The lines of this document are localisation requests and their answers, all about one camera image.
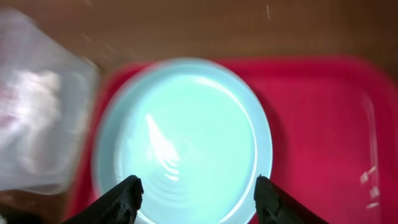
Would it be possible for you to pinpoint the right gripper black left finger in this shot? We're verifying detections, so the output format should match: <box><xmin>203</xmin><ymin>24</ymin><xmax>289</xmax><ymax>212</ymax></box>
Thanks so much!
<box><xmin>62</xmin><ymin>175</ymin><xmax>144</xmax><ymax>224</ymax></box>

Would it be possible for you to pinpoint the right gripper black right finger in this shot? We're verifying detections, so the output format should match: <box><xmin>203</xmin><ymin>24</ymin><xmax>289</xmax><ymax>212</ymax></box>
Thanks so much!
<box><xmin>254</xmin><ymin>175</ymin><xmax>326</xmax><ymax>224</ymax></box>

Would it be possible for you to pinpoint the light blue plate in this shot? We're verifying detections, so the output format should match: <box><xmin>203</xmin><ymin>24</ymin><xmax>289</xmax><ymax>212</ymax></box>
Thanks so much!
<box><xmin>91</xmin><ymin>58</ymin><xmax>272</xmax><ymax>223</ymax></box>

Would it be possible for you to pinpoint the clear plastic waste bin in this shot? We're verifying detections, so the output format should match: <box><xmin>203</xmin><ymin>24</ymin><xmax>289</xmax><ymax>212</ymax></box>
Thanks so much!
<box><xmin>1</xmin><ymin>9</ymin><xmax>99</xmax><ymax>195</ymax></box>

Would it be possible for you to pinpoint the red serving tray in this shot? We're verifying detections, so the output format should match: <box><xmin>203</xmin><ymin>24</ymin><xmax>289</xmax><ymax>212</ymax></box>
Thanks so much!
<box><xmin>65</xmin><ymin>58</ymin><xmax>397</xmax><ymax>223</ymax></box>

